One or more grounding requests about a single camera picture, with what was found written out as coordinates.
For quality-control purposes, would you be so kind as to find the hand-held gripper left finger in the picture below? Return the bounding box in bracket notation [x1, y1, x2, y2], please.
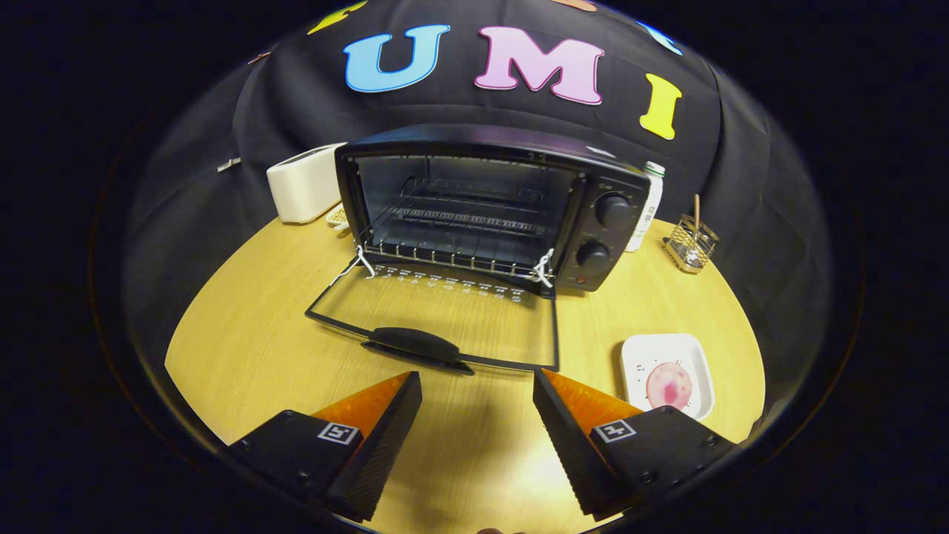
[228, 371, 423, 522]

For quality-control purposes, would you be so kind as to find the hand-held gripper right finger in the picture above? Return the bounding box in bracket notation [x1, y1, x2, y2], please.
[532, 369, 738, 521]

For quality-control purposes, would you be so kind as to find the pink meat slice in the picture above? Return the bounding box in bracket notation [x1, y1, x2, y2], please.
[646, 361, 694, 409]

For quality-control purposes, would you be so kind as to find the white rectangular plate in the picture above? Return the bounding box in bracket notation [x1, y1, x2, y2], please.
[621, 333, 715, 421]

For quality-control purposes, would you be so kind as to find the black toaster oven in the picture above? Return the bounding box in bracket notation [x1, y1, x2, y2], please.
[305, 124, 652, 375]

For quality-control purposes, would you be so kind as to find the metal oven rack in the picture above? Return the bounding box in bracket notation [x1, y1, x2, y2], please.
[363, 194, 557, 281]

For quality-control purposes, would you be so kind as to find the white bread toaster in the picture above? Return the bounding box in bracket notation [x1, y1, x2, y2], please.
[266, 142, 348, 225]

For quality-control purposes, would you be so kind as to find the white green drink bottle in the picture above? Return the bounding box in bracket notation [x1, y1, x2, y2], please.
[625, 161, 666, 253]

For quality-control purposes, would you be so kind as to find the wire mesh holder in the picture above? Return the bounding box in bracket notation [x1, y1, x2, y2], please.
[663, 215, 720, 274]

